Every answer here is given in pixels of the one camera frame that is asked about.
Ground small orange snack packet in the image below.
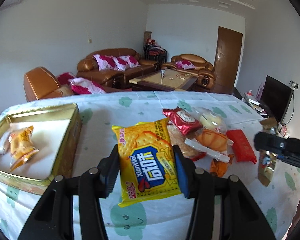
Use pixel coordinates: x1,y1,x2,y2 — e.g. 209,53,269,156
210,154,234,178

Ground black television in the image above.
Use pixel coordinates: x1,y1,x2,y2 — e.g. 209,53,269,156
261,75,293,122

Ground orange bread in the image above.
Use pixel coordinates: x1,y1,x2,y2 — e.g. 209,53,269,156
185,129,234,163

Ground white green-patterned tablecloth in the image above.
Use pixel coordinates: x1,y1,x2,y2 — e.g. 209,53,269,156
0,90,300,240

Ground gold metal tin box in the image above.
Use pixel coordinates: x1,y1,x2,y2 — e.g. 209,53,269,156
0,103,82,195

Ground pink white blanket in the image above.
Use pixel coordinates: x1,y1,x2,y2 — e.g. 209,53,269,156
57,72,106,95

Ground brown leather armchair far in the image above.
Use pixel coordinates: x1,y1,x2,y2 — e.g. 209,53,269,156
161,54,216,90

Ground yellow cracker packet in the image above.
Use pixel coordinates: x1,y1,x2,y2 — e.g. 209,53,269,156
111,118,181,207

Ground red foil snack packet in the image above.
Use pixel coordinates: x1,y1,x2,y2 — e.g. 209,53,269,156
162,107,202,136

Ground pink white sofa cushions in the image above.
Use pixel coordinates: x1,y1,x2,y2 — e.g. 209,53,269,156
93,54,140,71

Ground brown leather armchair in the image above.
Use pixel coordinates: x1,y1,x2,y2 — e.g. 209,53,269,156
161,54,216,90
23,67,74,102

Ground brown leather armchair near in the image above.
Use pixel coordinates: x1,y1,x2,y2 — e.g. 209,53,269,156
23,67,74,102

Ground brown leather three-seat sofa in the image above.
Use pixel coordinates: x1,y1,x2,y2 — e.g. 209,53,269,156
76,48,161,89

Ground wooden coffee table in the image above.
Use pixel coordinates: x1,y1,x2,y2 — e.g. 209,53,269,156
129,69,197,92

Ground white wrapped candy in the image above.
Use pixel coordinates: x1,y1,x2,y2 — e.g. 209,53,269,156
0,130,11,155

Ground pink white armchair cushion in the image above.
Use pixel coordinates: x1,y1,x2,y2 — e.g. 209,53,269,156
175,60,196,70

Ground rice cracker clear packet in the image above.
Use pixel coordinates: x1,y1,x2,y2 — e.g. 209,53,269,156
167,124,206,161

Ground tv stand with clutter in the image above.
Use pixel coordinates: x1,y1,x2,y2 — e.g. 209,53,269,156
232,87,275,119

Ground stack of dark stools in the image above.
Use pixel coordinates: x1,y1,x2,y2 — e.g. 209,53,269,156
143,38,167,64

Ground brown wooden door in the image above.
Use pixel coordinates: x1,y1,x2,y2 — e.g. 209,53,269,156
213,26,243,94

